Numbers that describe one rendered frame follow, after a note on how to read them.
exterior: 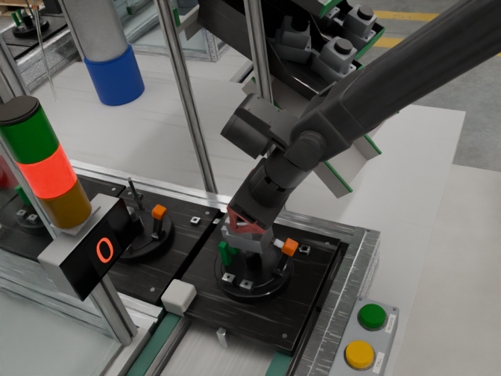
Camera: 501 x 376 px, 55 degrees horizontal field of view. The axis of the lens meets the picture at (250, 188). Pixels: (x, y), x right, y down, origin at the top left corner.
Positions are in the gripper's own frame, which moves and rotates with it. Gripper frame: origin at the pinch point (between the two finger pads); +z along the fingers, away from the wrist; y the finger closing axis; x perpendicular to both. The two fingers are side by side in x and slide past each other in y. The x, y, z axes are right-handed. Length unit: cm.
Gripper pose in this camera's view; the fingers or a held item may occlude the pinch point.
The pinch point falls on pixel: (242, 218)
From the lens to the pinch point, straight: 77.7
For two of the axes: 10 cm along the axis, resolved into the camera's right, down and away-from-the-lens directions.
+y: -4.3, 6.4, -6.3
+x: 8.1, 5.9, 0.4
